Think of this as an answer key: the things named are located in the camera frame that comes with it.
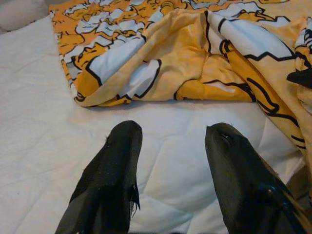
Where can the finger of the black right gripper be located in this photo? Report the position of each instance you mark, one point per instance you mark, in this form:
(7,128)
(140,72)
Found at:
(303,79)

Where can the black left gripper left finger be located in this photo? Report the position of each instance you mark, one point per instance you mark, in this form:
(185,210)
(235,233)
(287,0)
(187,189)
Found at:
(107,182)

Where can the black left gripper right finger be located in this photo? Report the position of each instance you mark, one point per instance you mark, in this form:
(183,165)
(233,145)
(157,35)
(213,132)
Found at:
(243,190)

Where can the yellow cartoon print blanket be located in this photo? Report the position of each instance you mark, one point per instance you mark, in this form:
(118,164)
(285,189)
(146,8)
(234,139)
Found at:
(185,48)

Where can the white quilted mattress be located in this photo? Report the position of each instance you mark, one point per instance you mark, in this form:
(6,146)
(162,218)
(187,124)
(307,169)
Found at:
(36,122)

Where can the beige bolster pillow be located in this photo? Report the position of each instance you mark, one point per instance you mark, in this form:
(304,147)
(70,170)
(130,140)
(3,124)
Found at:
(19,12)

